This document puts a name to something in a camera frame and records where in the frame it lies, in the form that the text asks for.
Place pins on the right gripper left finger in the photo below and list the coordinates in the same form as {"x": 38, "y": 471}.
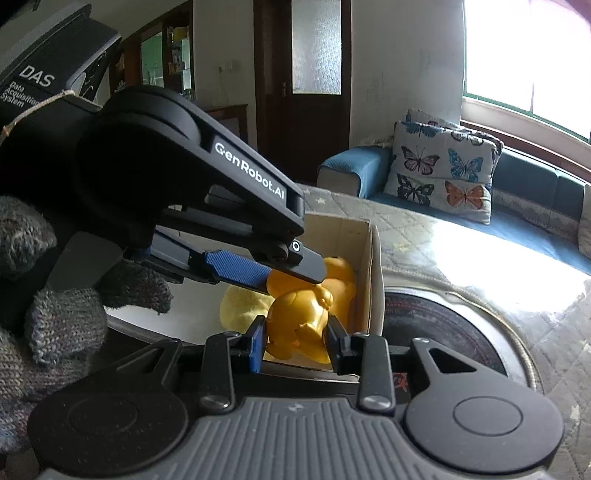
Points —
{"x": 222, "y": 353}

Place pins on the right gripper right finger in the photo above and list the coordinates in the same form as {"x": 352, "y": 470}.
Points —
{"x": 366, "y": 356}

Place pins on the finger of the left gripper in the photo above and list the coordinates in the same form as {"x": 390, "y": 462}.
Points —
{"x": 294, "y": 259}
{"x": 176, "y": 260}

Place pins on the yellow plush chick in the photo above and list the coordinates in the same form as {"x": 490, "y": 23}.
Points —
{"x": 240, "y": 306}

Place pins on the orange plastic duck toy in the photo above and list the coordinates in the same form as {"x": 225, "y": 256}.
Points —
{"x": 295, "y": 324}

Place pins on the grey knit gloved hand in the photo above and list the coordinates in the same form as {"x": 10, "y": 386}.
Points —
{"x": 48, "y": 337}

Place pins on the black round induction cooktop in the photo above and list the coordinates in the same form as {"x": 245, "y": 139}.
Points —
{"x": 456, "y": 323}

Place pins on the wooden shelf cabinet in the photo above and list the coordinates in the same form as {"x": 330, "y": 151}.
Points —
{"x": 158, "y": 54}

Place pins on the wooden side table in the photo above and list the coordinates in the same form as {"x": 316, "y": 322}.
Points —
{"x": 233, "y": 118}

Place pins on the butterfly print pillow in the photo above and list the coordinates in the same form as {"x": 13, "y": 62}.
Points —
{"x": 444, "y": 166}

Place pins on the dark wooden door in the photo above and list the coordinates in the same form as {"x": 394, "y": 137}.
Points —
{"x": 303, "y": 68}

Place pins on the blue sofa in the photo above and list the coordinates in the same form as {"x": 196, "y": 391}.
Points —
{"x": 529, "y": 202}

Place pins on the black DAS camera box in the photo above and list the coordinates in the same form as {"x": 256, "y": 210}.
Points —
{"x": 49, "y": 78}

